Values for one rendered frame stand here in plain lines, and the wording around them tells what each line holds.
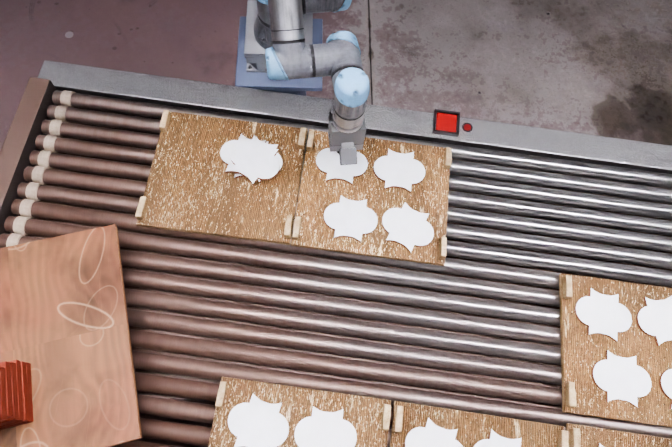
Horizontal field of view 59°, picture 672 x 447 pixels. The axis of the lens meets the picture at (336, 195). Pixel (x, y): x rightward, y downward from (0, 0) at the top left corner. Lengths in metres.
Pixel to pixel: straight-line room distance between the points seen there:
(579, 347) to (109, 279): 1.17
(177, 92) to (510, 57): 1.88
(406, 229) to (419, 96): 1.43
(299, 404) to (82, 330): 0.53
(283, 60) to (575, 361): 1.02
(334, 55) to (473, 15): 1.99
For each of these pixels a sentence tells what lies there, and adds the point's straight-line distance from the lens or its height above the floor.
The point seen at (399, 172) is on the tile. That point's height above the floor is 0.95.
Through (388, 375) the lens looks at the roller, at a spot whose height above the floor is 0.92.
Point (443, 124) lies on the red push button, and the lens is 1.78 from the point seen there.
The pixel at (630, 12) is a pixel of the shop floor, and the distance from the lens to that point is 3.65.
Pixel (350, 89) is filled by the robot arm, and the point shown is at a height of 1.34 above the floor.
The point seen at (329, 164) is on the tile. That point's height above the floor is 0.95.
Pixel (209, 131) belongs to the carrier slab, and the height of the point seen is 0.94.
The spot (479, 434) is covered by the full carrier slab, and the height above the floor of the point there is 0.94.
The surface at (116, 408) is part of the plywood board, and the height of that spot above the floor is 1.04.
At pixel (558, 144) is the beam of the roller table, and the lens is 1.87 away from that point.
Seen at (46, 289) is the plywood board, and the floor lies 1.04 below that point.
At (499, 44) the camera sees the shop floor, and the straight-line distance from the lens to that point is 3.23.
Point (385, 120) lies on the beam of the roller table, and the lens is 1.77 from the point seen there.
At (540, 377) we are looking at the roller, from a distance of 1.63.
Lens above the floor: 2.42
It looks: 66 degrees down
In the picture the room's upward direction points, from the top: 8 degrees clockwise
